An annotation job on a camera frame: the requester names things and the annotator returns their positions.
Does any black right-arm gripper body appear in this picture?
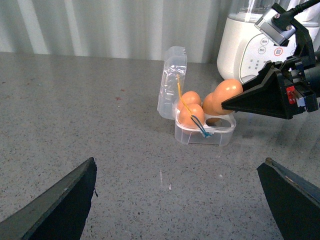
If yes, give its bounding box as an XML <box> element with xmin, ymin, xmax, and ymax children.
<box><xmin>280</xmin><ymin>22</ymin><xmax>320</xmax><ymax>116</ymax></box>

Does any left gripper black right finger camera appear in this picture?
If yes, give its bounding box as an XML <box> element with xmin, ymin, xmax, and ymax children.
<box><xmin>257</xmin><ymin>157</ymin><xmax>320</xmax><ymax>240</ymax></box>

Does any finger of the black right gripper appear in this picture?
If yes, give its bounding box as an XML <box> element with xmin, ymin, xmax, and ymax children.
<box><xmin>242</xmin><ymin>60</ymin><xmax>283</xmax><ymax>93</ymax></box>
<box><xmin>221</xmin><ymin>69</ymin><xmax>290</xmax><ymax>120</ymax></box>

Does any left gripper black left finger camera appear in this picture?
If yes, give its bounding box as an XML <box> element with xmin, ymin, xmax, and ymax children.
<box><xmin>0</xmin><ymin>157</ymin><xmax>97</xmax><ymax>240</ymax></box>

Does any brown egg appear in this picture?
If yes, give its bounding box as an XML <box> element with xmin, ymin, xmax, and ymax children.
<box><xmin>177</xmin><ymin>91</ymin><xmax>201</xmax><ymax>111</ymax></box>
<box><xmin>211</xmin><ymin>78</ymin><xmax>243</xmax><ymax>115</ymax></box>
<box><xmin>202</xmin><ymin>92</ymin><xmax>220</xmax><ymax>126</ymax></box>
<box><xmin>178</xmin><ymin>103</ymin><xmax>205</xmax><ymax>129</ymax></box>

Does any clear plastic egg box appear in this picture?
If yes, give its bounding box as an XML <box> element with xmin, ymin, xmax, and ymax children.
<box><xmin>157</xmin><ymin>46</ymin><xmax>236</xmax><ymax>146</ymax></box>

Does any white Joyoung blender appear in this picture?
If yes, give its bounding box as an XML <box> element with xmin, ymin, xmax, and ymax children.
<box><xmin>216</xmin><ymin>0</ymin><xmax>320</xmax><ymax>86</ymax></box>

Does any yellow blue rubber band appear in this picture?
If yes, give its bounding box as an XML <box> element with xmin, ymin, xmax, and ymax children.
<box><xmin>176</xmin><ymin>75</ymin><xmax>212</xmax><ymax>138</ymax></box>

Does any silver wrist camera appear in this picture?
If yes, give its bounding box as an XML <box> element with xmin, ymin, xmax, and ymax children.
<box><xmin>254</xmin><ymin>3</ymin><xmax>298</xmax><ymax>46</ymax></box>

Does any black camera cable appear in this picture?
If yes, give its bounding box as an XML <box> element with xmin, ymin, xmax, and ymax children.
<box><xmin>287</xmin><ymin>0</ymin><xmax>320</xmax><ymax>13</ymax></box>

